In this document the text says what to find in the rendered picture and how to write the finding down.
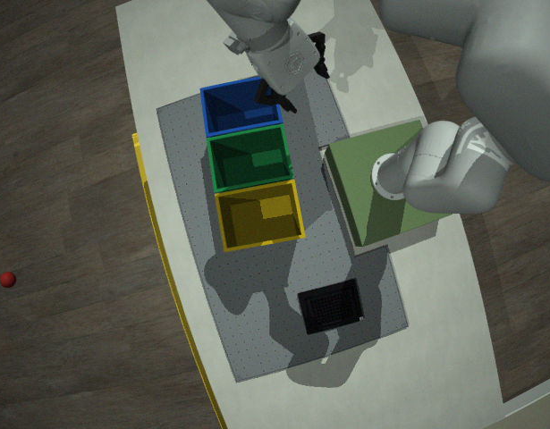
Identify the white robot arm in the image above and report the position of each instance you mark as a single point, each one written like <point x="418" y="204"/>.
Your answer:
<point x="503" y="77"/>

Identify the yellow box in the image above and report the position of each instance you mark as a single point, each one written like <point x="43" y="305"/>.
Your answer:
<point x="260" y="215"/>

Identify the blue open-top bin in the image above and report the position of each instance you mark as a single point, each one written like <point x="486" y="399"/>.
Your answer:
<point x="230" y="107"/>

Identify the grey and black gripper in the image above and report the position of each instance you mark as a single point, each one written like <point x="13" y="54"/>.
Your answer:
<point x="284" y="65"/>

